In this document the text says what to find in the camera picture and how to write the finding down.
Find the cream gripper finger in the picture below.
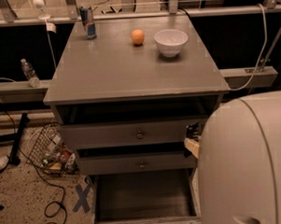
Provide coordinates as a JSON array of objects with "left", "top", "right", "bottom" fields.
[{"left": 184, "top": 138, "right": 200, "bottom": 158}]

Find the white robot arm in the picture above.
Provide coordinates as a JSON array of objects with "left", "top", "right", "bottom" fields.
[{"left": 184, "top": 91, "right": 281, "bottom": 224}]

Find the grey top drawer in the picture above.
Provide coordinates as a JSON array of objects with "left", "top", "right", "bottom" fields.
[{"left": 58, "top": 119, "right": 205, "bottom": 149}]

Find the grey open bottom drawer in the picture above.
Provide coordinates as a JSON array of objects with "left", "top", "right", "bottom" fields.
[{"left": 91, "top": 169, "right": 202, "bottom": 224}]

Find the grey drawer cabinet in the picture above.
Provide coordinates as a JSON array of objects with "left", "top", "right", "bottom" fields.
[{"left": 39, "top": 12, "right": 237, "bottom": 224}]

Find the white ceramic bowl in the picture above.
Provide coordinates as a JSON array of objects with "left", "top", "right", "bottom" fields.
[{"left": 154, "top": 29, "right": 189, "bottom": 58}]

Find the blue tape cross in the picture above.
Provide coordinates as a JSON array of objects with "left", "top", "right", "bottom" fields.
[{"left": 73, "top": 184, "right": 91, "bottom": 214}]

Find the orange fruit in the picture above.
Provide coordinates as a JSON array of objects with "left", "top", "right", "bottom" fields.
[{"left": 131, "top": 29, "right": 145, "bottom": 45}]

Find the red bull can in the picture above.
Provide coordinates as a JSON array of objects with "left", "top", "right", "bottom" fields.
[{"left": 79, "top": 6, "right": 97, "bottom": 39}]

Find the clear plastic water bottle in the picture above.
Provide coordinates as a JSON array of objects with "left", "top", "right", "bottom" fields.
[{"left": 21, "top": 58, "right": 40, "bottom": 88}]

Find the black stand leg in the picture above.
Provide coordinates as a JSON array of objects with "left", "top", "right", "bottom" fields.
[{"left": 9, "top": 112, "right": 30, "bottom": 166}]

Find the wire basket with snacks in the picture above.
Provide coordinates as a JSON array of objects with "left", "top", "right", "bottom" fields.
[{"left": 27, "top": 123, "right": 78, "bottom": 175}]

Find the white cable on right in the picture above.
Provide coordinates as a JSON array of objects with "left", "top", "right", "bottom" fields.
[{"left": 225, "top": 3, "right": 272, "bottom": 92}]

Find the black floor cable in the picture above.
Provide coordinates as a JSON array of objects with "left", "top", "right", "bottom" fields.
[{"left": 0, "top": 77, "right": 69, "bottom": 224}]

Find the white cable with tag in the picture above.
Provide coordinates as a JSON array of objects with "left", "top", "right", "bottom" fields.
[{"left": 32, "top": 0, "right": 60, "bottom": 72}]

